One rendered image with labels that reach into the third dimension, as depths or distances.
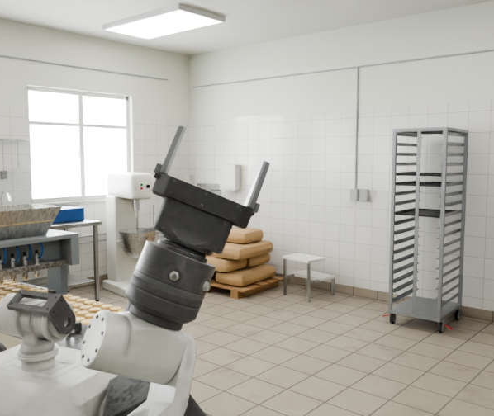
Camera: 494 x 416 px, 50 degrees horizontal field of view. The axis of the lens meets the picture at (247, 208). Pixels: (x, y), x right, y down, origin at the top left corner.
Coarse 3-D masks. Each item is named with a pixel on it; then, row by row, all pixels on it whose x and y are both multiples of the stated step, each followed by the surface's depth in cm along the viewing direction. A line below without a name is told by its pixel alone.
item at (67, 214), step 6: (60, 210) 559; (66, 210) 564; (72, 210) 570; (78, 210) 576; (60, 216) 559; (66, 216) 564; (72, 216) 570; (78, 216) 576; (54, 222) 553; (60, 222) 560
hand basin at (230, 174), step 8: (224, 168) 708; (232, 168) 699; (184, 176) 763; (192, 176) 763; (224, 176) 709; (232, 176) 700; (192, 184) 764; (200, 184) 754; (208, 184) 743; (216, 184) 733; (224, 184) 710; (232, 184) 701; (216, 192) 734
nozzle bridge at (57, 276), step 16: (0, 240) 245; (16, 240) 244; (32, 240) 249; (48, 240) 256; (64, 240) 269; (16, 256) 252; (32, 256) 259; (48, 256) 266; (64, 256) 270; (0, 272) 240; (16, 272) 247; (48, 272) 281; (64, 272) 277; (48, 288) 282; (64, 288) 277
